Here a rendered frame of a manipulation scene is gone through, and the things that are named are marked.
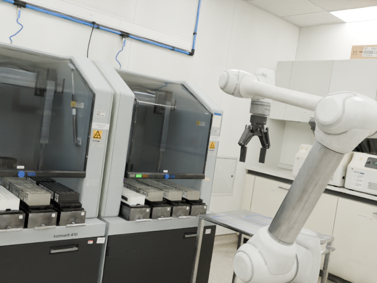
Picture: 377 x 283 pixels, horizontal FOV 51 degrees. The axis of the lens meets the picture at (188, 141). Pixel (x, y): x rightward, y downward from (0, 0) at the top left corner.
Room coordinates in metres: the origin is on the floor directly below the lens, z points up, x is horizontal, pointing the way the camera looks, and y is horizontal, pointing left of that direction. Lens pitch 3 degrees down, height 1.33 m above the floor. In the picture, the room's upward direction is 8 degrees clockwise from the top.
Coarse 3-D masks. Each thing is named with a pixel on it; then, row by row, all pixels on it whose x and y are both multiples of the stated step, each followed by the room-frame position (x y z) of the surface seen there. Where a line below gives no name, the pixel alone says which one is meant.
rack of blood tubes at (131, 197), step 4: (124, 188) 2.41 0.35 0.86; (124, 192) 2.29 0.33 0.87; (128, 192) 2.32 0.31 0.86; (132, 192) 2.32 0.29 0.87; (124, 196) 2.37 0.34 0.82; (128, 196) 2.21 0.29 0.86; (132, 196) 2.21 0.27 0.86; (136, 196) 2.23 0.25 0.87; (140, 196) 2.24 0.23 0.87; (144, 196) 2.26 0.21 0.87; (124, 200) 2.24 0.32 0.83; (128, 200) 2.21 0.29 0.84; (132, 200) 2.20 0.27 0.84; (136, 200) 2.22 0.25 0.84; (140, 200) 2.24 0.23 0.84; (144, 200) 2.26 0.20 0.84; (132, 204) 2.20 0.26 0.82
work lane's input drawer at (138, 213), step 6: (120, 204) 2.24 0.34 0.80; (126, 204) 2.21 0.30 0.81; (138, 204) 2.22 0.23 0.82; (144, 204) 2.25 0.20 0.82; (120, 210) 2.23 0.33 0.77; (126, 210) 2.19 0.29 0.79; (132, 210) 2.16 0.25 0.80; (138, 210) 2.19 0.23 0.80; (144, 210) 2.22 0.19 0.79; (132, 216) 2.17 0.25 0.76; (138, 216) 2.19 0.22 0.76; (144, 216) 2.22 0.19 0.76
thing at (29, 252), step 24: (24, 48) 2.25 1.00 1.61; (96, 72) 2.23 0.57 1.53; (96, 96) 2.06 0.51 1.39; (96, 120) 2.07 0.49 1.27; (96, 144) 2.08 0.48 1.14; (96, 168) 2.10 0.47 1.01; (96, 192) 2.11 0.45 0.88; (96, 216) 2.12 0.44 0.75; (0, 240) 1.71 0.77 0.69; (24, 240) 1.78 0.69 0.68; (48, 240) 1.86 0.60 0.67; (72, 240) 1.94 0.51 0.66; (96, 240) 2.03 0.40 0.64; (0, 264) 1.72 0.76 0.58; (24, 264) 1.79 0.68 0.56; (48, 264) 1.87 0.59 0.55; (72, 264) 1.95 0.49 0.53; (96, 264) 2.04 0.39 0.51
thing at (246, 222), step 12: (204, 216) 2.16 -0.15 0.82; (216, 216) 2.20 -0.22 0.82; (228, 216) 2.25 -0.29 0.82; (240, 216) 2.29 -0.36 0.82; (252, 216) 2.34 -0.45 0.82; (264, 216) 2.38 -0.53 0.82; (228, 228) 2.04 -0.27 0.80; (240, 228) 2.02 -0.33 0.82; (252, 228) 2.05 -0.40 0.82; (240, 240) 2.49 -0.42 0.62; (324, 240) 2.02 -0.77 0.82; (324, 252) 1.94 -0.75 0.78; (192, 264) 2.19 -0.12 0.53; (324, 264) 2.10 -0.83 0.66; (192, 276) 2.18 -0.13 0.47; (324, 276) 2.10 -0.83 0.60
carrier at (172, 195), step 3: (168, 192) 2.42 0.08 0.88; (171, 192) 2.43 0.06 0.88; (174, 192) 2.45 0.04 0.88; (177, 192) 2.47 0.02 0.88; (180, 192) 2.48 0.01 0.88; (168, 195) 2.42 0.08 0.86; (171, 195) 2.44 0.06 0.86; (174, 195) 2.45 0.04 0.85; (177, 195) 2.47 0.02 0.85; (180, 195) 2.48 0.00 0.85; (168, 198) 2.42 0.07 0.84; (171, 198) 2.44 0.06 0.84; (174, 198) 2.46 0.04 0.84; (177, 198) 2.47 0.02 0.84; (180, 198) 2.49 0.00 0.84
